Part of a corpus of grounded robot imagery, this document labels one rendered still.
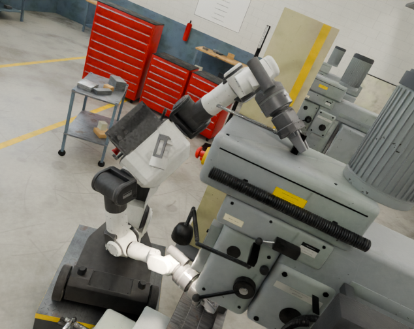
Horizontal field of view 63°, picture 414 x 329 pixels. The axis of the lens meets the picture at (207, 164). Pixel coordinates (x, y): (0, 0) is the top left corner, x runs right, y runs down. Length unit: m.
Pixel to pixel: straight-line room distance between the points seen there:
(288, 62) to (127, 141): 1.65
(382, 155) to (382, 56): 9.25
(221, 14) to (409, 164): 9.49
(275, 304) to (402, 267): 0.38
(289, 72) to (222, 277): 1.88
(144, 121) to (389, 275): 0.98
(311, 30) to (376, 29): 7.47
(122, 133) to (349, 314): 0.98
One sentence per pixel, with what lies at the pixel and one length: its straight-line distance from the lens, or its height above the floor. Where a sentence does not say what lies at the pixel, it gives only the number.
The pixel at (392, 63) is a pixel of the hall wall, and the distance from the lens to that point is 10.23.
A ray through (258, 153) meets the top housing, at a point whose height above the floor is 1.88.
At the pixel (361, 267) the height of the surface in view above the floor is 1.70.
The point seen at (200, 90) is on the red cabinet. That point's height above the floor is 0.78.
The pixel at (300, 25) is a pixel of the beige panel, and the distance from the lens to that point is 2.68.
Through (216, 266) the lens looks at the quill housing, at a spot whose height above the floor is 1.47.
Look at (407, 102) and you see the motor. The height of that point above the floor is 2.14.
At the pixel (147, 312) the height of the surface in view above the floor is 0.85.
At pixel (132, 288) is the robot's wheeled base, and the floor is 0.61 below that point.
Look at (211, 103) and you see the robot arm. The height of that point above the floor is 1.83.
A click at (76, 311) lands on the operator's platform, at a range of 2.23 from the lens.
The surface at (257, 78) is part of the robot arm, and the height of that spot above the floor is 2.04.
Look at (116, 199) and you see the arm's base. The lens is 1.33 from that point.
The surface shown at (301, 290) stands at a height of 1.55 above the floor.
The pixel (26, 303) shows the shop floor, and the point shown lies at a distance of 2.75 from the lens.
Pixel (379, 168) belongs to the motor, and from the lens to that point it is 0.96.
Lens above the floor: 2.19
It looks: 25 degrees down
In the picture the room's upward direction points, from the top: 23 degrees clockwise
